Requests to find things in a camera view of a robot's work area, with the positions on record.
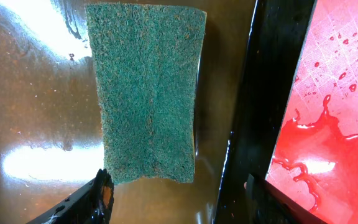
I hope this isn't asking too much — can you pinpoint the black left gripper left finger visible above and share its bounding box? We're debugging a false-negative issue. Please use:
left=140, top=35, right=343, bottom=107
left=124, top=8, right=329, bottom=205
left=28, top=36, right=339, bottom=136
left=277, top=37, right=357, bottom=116
left=28, top=169, right=114, bottom=224

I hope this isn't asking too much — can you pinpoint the green yellow sponge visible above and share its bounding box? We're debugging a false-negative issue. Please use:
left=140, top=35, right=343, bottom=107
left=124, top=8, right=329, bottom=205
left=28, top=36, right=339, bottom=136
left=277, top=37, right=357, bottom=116
left=85, top=2, right=207, bottom=184

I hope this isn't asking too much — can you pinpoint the red plastic tray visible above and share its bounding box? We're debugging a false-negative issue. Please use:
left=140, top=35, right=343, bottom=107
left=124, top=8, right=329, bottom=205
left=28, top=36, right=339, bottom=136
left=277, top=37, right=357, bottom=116
left=267, top=0, right=358, bottom=223

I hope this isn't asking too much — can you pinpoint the black water basin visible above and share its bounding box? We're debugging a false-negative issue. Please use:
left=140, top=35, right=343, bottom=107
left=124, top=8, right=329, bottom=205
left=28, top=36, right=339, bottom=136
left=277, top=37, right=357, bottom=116
left=0, top=1, right=315, bottom=223

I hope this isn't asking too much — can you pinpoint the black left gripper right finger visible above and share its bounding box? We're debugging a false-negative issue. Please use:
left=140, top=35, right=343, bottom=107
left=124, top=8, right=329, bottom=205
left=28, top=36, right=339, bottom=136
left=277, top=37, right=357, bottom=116
left=245, top=174, right=326, bottom=224

